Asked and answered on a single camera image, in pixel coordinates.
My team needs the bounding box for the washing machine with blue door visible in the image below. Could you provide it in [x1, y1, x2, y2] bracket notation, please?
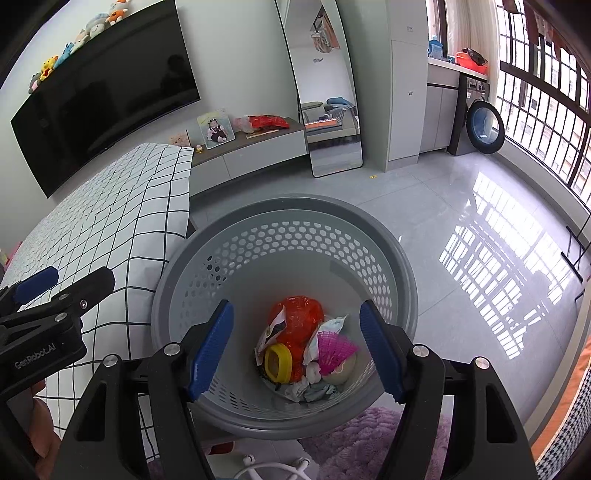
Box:
[448, 76, 506, 156]

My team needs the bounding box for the red plastic bag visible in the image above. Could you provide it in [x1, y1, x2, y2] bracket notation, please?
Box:
[269, 296, 325, 358]

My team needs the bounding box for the red plastic basin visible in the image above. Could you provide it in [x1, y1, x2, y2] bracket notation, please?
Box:
[455, 47, 489, 75]

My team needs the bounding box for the pink mesh basket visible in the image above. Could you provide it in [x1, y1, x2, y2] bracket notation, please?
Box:
[316, 333, 360, 376]

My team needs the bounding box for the barred window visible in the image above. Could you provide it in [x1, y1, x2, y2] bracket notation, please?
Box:
[496, 0, 591, 208]

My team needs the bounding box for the tall standing mirror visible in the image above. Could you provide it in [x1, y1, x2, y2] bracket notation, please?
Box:
[274, 0, 365, 178]

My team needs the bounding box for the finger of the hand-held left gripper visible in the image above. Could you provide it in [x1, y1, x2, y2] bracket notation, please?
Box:
[46, 266, 116, 328]
[0, 266, 60, 315]

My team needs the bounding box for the purple fluffy rug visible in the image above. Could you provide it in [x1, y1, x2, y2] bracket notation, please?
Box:
[148, 406, 451, 480]

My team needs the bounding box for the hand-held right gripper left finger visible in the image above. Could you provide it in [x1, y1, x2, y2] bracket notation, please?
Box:
[53, 299, 235, 480]

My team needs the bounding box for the houndstooth cloth with orange edge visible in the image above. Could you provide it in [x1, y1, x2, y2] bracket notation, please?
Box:
[531, 339, 591, 480]

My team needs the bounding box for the black metal stand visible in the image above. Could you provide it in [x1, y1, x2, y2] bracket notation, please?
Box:
[561, 226, 591, 305]

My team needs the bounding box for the person's left hand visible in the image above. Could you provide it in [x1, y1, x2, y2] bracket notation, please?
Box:
[30, 378, 63, 480]

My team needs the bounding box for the yellow pink snack packet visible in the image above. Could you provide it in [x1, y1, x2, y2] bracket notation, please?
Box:
[256, 309, 289, 354]

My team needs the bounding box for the grey perforated laundry basket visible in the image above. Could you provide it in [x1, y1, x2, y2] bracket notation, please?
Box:
[151, 196, 419, 440]

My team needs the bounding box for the grey cloth piece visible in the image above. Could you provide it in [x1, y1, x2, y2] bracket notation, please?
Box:
[298, 382, 341, 405]

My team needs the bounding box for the red patterned bag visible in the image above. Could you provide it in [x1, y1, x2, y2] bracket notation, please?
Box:
[249, 114, 291, 131]

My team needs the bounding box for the grey low cabinet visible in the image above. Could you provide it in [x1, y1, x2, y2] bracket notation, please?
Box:
[189, 116, 309, 197]

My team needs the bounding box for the tall white cabinet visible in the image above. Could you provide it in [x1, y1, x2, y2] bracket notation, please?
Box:
[383, 0, 430, 174]

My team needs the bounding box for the framed child photo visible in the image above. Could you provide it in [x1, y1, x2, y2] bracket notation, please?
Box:
[197, 108, 236, 150]

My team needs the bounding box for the black wall television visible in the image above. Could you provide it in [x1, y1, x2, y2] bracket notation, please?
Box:
[10, 0, 201, 199]

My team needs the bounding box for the round beige plush toy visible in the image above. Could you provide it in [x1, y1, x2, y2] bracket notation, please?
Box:
[264, 344, 358, 386]

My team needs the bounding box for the grey counter cabinet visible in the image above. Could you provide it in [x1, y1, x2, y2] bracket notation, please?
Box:
[418, 55, 490, 153]

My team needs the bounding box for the row of plush toys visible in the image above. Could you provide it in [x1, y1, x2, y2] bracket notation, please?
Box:
[28, 0, 130, 95]

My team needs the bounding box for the white cable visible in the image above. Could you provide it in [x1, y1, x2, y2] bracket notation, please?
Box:
[233, 455, 315, 480]

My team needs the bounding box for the white checkered bed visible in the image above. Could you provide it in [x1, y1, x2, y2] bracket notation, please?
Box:
[0, 142, 195, 467]

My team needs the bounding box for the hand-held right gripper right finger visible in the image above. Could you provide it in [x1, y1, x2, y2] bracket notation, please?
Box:
[359, 299, 539, 480]

